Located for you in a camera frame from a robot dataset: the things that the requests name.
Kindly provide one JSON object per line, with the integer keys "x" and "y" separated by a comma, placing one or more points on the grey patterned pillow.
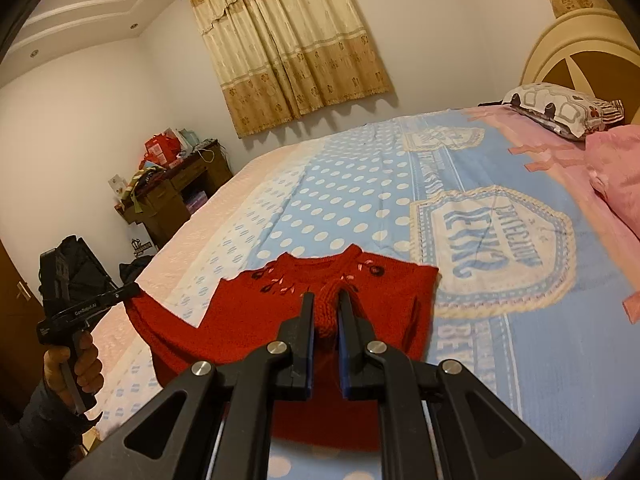
{"x": 560, "y": 107}

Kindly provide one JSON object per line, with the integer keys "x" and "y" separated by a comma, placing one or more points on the white card box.
{"x": 117, "y": 187}

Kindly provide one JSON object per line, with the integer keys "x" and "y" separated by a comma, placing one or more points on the brown wooden door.
{"x": 17, "y": 320}

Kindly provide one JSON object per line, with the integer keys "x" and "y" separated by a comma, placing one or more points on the white paper bag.
{"x": 141, "y": 247}

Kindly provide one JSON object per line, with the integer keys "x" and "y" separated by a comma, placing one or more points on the small black bag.
{"x": 135, "y": 267}

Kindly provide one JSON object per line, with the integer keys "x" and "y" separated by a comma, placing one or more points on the person's left hand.
{"x": 92, "y": 365}

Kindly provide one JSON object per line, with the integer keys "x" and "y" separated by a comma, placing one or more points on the large black bag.
{"x": 87, "y": 265}

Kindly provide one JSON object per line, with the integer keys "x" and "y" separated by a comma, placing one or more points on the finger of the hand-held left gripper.
{"x": 122, "y": 294}

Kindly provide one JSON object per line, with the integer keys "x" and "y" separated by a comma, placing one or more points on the red embroidered knit sweater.
{"x": 250, "y": 330}

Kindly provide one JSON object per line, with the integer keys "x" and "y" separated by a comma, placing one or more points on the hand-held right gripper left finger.
{"x": 311, "y": 355}

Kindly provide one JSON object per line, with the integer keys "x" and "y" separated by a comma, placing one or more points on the bed with patterned sheet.
{"x": 375, "y": 200}

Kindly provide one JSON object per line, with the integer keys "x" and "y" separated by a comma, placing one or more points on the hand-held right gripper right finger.
{"x": 342, "y": 355}

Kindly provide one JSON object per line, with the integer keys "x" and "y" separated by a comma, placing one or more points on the brown wooden desk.
{"x": 170, "y": 200}

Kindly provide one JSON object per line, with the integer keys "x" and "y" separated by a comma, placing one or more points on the pink quilted mattress pad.
{"x": 225, "y": 210}

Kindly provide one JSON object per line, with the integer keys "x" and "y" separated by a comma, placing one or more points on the cream wooden headboard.
{"x": 555, "y": 50}

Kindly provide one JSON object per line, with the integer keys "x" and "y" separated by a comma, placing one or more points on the red gift bag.
{"x": 161, "y": 150}

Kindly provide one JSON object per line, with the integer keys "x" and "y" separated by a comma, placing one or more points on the person's left forearm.
{"x": 40, "y": 430}

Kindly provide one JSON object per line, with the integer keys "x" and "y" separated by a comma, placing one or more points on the colourful cloth pile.
{"x": 142, "y": 185}

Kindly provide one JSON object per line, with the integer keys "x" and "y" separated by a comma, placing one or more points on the pink folded quilt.
{"x": 617, "y": 175}

